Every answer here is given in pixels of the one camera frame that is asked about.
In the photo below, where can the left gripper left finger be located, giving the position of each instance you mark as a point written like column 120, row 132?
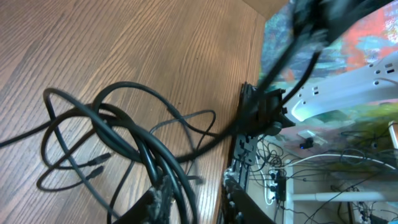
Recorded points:
column 153, row 207

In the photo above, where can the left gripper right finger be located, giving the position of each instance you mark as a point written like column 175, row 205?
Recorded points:
column 237, row 207

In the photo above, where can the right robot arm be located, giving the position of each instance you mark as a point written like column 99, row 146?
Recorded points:
column 374, row 82

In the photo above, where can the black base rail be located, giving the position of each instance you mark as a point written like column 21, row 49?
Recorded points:
column 244, row 145

